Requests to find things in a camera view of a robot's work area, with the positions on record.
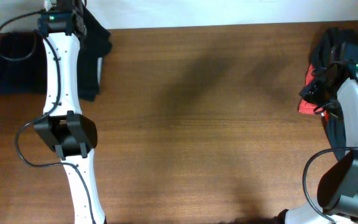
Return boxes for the black shorts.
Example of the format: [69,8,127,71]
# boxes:
[77,9,112,102]

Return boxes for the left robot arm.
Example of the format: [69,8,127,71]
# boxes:
[34,1,107,223]

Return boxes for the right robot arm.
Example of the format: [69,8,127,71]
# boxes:
[277,42,358,223]

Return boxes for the black printed t-shirt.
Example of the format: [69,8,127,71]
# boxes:
[299,27,358,160]

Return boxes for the red garment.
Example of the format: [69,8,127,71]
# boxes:
[298,64,318,115]

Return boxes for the folded navy blue garment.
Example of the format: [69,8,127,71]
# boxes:
[0,33,47,95]

